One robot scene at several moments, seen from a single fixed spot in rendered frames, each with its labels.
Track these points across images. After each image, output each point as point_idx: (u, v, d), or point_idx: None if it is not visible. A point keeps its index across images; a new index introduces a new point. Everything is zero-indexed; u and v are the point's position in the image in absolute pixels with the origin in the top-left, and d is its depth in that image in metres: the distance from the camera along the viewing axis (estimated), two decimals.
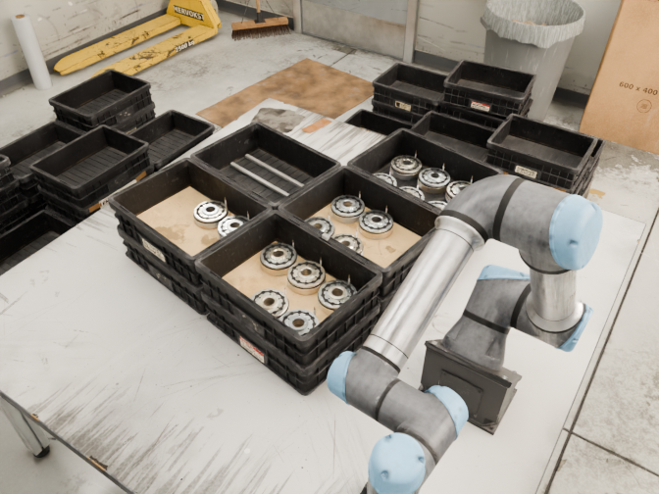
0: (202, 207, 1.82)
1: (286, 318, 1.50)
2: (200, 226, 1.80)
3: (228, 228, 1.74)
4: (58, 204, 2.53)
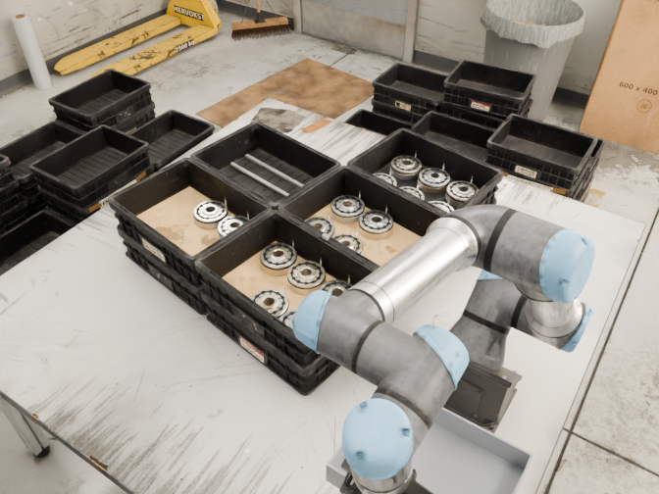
0: (202, 207, 1.82)
1: (286, 318, 1.50)
2: (200, 226, 1.80)
3: (228, 228, 1.74)
4: (58, 204, 2.53)
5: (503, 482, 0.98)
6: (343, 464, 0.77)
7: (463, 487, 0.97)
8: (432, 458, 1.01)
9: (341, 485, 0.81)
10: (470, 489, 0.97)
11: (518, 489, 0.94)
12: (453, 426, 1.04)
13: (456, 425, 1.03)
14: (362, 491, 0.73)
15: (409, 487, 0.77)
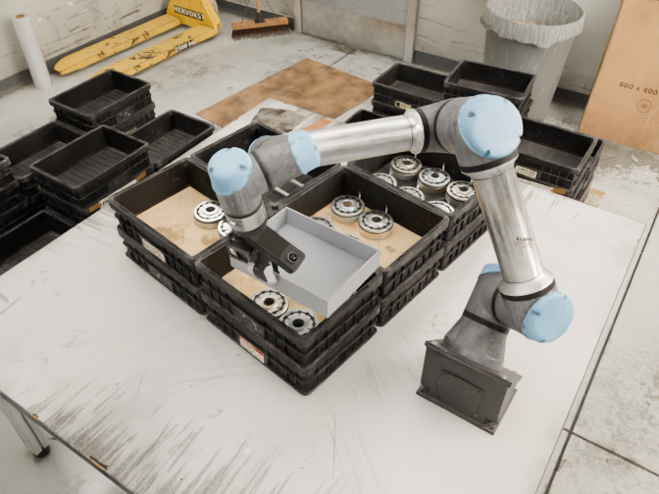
0: (202, 207, 1.82)
1: (286, 318, 1.50)
2: (200, 226, 1.80)
3: (228, 228, 1.74)
4: (58, 204, 2.53)
5: None
6: (223, 216, 1.14)
7: (329, 272, 1.34)
8: (311, 257, 1.38)
9: (226, 239, 1.18)
10: (333, 273, 1.34)
11: (365, 271, 1.31)
12: (329, 238, 1.41)
13: (331, 237, 1.41)
14: (231, 225, 1.10)
15: (268, 232, 1.15)
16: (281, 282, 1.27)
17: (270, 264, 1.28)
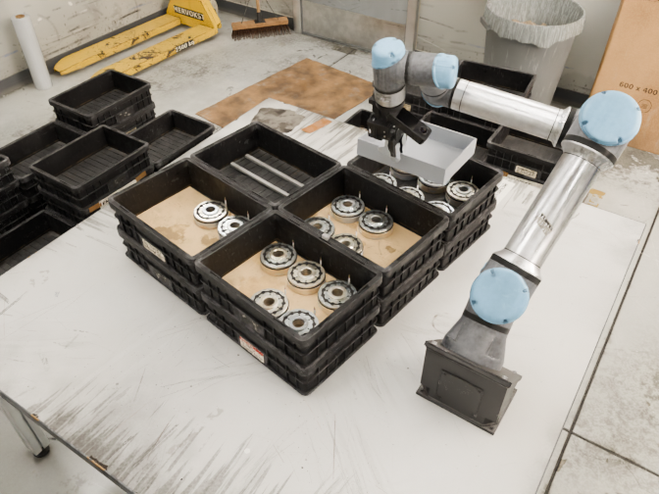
0: (202, 207, 1.82)
1: (286, 318, 1.50)
2: (200, 226, 1.80)
3: (228, 228, 1.74)
4: (58, 204, 2.53)
5: None
6: (370, 98, 1.48)
7: (435, 157, 1.69)
8: (419, 147, 1.73)
9: (368, 120, 1.53)
10: (439, 158, 1.68)
11: (467, 153, 1.66)
12: (431, 134, 1.76)
13: (433, 132, 1.75)
14: (380, 102, 1.45)
15: (404, 112, 1.49)
16: (404, 160, 1.61)
17: None
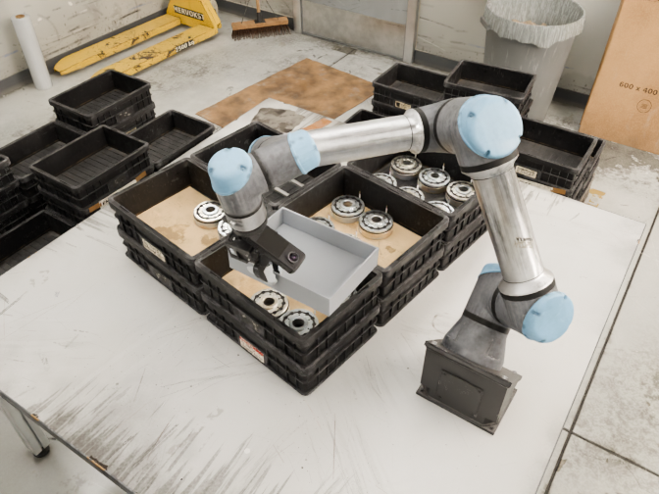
0: (202, 207, 1.82)
1: (286, 318, 1.50)
2: (200, 226, 1.80)
3: (228, 228, 1.74)
4: (58, 204, 2.53)
5: None
6: (223, 216, 1.14)
7: (328, 271, 1.35)
8: (309, 256, 1.39)
9: (226, 239, 1.18)
10: (332, 272, 1.34)
11: (364, 269, 1.32)
12: (328, 237, 1.42)
13: (329, 236, 1.41)
14: (231, 225, 1.10)
15: (268, 232, 1.15)
16: (282, 281, 1.27)
17: (270, 264, 1.28)
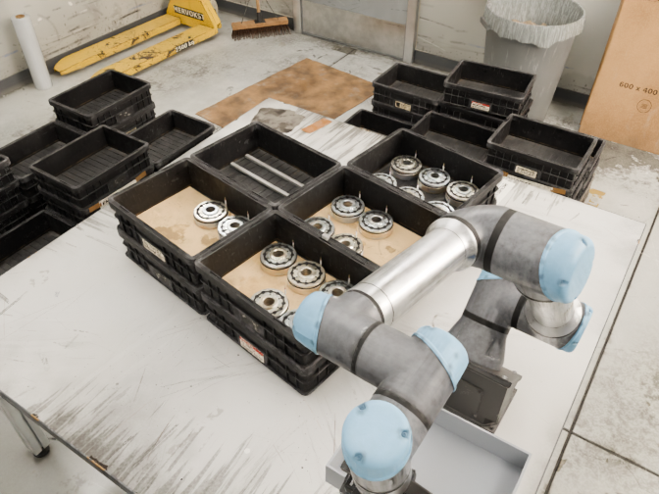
0: (202, 207, 1.82)
1: (286, 318, 1.50)
2: (200, 226, 1.80)
3: (228, 228, 1.74)
4: (58, 204, 2.53)
5: (502, 482, 0.98)
6: (343, 465, 0.77)
7: (462, 487, 0.97)
8: (431, 458, 1.01)
9: (341, 486, 0.81)
10: (469, 489, 0.97)
11: (517, 489, 0.95)
12: (451, 426, 1.04)
13: (454, 425, 1.04)
14: (362, 492, 0.73)
15: (408, 488, 0.78)
16: None
17: None
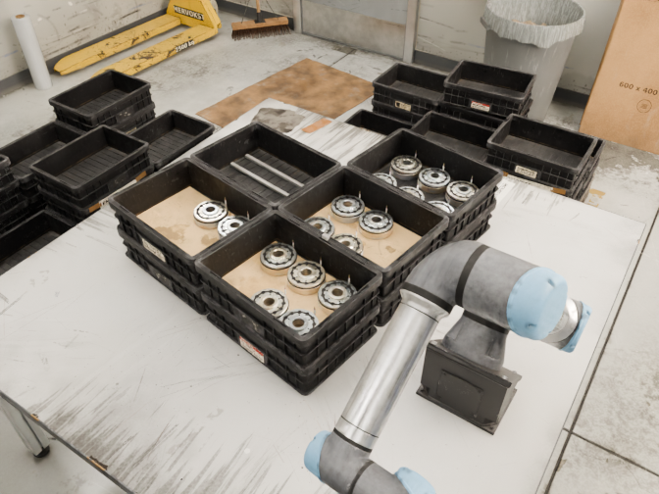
0: (202, 207, 1.82)
1: (286, 318, 1.50)
2: (200, 226, 1.80)
3: (228, 228, 1.74)
4: (58, 204, 2.53)
5: None
6: None
7: None
8: None
9: None
10: None
11: None
12: None
13: None
14: None
15: None
16: None
17: None
